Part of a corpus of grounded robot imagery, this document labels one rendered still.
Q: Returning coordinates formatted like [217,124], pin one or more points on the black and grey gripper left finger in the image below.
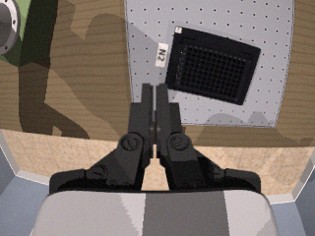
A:
[124,167]

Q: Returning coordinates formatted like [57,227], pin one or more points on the white n2 label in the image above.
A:
[161,54]

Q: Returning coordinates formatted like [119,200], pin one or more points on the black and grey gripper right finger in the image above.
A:
[184,166]

